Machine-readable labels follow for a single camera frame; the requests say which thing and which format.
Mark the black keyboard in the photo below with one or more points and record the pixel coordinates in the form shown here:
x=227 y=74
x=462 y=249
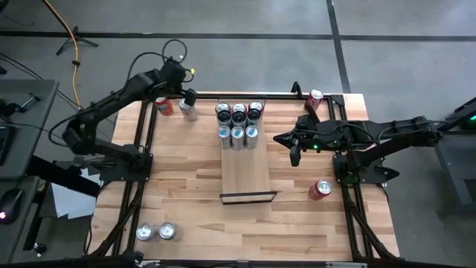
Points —
x=5 y=145

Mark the black computer mouse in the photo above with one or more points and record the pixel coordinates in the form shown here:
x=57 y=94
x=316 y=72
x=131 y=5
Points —
x=11 y=203

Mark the black clamp tool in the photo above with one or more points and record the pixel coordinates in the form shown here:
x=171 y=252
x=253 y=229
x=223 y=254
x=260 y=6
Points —
x=29 y=100

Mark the white paper sheets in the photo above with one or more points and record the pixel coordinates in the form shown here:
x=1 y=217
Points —
x=70 y=201

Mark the wooden shelf with black frame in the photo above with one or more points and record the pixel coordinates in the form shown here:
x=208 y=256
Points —
x=245 y=175

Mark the dark grey equipment stand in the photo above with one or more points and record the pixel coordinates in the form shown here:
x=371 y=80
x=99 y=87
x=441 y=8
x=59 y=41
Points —
x=457 y=186

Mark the yellow tag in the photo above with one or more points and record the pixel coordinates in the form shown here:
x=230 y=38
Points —
x=192 y=70

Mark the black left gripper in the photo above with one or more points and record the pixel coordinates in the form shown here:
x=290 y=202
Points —
x=173 y=72

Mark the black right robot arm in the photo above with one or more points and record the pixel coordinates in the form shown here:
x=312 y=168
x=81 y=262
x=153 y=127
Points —
x=401 y=128

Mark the black support beam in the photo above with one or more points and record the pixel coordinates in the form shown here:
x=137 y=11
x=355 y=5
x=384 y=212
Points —
x=63 y=178

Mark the dark can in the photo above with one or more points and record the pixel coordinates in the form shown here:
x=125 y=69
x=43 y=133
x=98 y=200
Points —
x=254 y=116

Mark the black caster knob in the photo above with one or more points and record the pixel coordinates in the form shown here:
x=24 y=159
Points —
x=39 y=247

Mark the grey desk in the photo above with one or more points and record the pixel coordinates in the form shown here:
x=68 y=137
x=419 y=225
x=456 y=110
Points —
x=37 y=111

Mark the red Star Wars Coca-Cola can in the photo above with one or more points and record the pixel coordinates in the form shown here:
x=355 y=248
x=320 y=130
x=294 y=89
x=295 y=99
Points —
x=239 y=108

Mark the red beverage can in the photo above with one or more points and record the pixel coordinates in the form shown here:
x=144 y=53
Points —
x=320 y=188

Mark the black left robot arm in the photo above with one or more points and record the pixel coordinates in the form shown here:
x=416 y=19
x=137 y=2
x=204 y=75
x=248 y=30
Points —
x=111 y=98

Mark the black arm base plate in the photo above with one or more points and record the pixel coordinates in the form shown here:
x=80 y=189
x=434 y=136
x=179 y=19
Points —
x=143 y=173
x=373 y=176

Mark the red Fanta can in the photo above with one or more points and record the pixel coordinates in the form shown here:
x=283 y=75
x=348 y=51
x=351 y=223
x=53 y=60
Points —
x=163 y=106

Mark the black tripod stand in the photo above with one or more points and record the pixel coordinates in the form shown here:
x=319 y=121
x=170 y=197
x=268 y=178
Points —
x=75 y=37

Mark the silver metal bracket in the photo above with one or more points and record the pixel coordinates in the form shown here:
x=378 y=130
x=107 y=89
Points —
x=150 y=264
x=346 y=265

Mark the silver beverage can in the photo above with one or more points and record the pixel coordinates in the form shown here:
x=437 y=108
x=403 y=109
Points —
x=145 y=231
x=167 y=231

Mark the silver Diet Coke can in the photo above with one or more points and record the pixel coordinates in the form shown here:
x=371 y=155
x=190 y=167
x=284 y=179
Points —
x=189 y=113

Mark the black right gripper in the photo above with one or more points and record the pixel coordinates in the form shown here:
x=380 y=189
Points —
x=323 y=136

